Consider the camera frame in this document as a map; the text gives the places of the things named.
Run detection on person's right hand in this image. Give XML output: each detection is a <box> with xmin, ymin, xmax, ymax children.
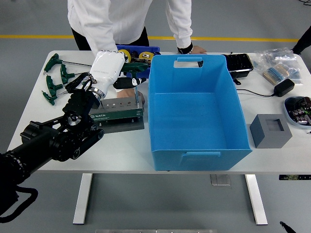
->
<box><xmin>116</xmin><ymin>88</ymin><xmax>147</xmax><ymax>105</ymax></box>

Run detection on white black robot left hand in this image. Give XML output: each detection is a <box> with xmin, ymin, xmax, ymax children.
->
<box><xmin>88</xmin><ymin>49</ymin><xmax>148</xmax><ymax>95</ymax></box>

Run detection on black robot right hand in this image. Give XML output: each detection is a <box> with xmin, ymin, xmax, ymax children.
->
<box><xmin>279</xmin><ymin>220</ymin><xmax>296</xmax><ymax>233</ymax></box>

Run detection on green grey wrench rack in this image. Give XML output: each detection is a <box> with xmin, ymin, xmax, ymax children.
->
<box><xmin>88</xmin><ymin>97</ymin><xmax>145</xmax><ymax>133</ymax></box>

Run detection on large green T-handle wrench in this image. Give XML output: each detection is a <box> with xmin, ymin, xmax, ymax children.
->
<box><xmin>120</xmin><ymin>61</ymin><xmax>150</xmax><ymax>105</ymax></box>

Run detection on large light blue plastic box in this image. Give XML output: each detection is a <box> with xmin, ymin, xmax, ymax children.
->
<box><xmin>147</xmin><ymin>54</ymin><xmax>253</xmax><ymax>172</ymax></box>

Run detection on yellow lemon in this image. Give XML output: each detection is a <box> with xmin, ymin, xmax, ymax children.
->
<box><xmin>118</xmin><ymin>49</ymin><xmax>132</xmax><ymax>64</ymax></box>

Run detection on small dark blue bin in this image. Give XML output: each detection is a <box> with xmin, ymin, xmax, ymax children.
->
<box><xmin>115</xmin><ymin>45</ymin><xmax>161</xmax><ymax>79</ymax></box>

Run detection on yellow tape measure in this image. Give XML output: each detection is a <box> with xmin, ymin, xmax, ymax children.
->
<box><xmin>138</xmin><ymin>51</ymin><xmax>154</xmax><ymax>61</ymax></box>

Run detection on black plastic tray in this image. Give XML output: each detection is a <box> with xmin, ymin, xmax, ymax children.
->
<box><xmin>223</xmin><ymin>53</ymin><xmax>255</xmax><ymax>80</ymax></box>

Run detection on white table leg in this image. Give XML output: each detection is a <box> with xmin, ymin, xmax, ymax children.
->
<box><xmin>244</xmin><ymin>174</ymin><xmax>268</xmax><ymax>226</ymax></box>
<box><xmin>72</xmin><ymin>173</ymin><xmax>93</xmax><ymax>225</ymax></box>

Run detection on black table control panel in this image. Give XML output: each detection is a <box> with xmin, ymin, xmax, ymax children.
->
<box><xmin>278</xmin><ymin>174</ymin><xmax>311</xmax><ymax>181</ymax></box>

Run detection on person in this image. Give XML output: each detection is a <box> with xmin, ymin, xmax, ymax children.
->
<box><xmin>67</xmin><ymin>0</ymin><xmax>207</xmax><ymax>105</ymax></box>
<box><xmin>290</xmin><ymin>25</ymin><xmax>311</xmax><ymax>55</ymax></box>

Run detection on blue resistor strip pack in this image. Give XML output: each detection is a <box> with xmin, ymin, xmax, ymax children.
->
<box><xmin>262</xmin><ymin>64</ymin><xmax>290</xmax><ymax>85</ymax></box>

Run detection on clear plastic component bags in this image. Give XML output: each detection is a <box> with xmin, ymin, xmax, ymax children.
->
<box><xmin>252</xmin><ymin>47</ymin><xmax>304</xmax><ymax>73</ymax></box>

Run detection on black power adapter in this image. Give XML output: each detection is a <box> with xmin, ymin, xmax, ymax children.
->
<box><xmin>274</xmin><ymin>79</ymin><xmax>295</xmax><ymax>98</ymax></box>

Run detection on grey hollow cube block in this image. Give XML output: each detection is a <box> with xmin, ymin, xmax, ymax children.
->
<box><xmin>249</xmin><ymin>114</ymin><xmax>293</xmax><ymax>149</ymax></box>

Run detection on small bag of blue parts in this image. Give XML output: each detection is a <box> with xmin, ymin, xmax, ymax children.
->
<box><xmin>288</xmin><ymin>67</ymin><xmax>304</xmax><ymax>85</ymax></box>

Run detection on light blue bowl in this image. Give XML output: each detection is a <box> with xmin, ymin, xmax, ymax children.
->
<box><xmin>283</xmin><ymin>96</ymin><xmax>311</xmax><ymax>128</ymax></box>

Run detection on green T-handle hex wrench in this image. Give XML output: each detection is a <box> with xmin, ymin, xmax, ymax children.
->
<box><xmin>43</xmin><ymin>53</ymin><xmax>93</xmax><ymax>75</ymax></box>
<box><xmin>59</xmin><ymin>64</ymin><xmax>85</xmax><ymax>85</ymax></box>
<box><xmin>41</xmin><ymin>91</ymin><xmax>68</xmax><ymax>106</ymax></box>
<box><xmin>45</xmin><ymin>75</ymin><xmax>68</xmax><ymax>97</ymax></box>

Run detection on black adapter cable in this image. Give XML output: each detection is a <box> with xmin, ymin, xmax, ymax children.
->
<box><xmin>236</xmin><ymin>88</ymin><xmax>276</xmax><ymax>97</ymax></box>

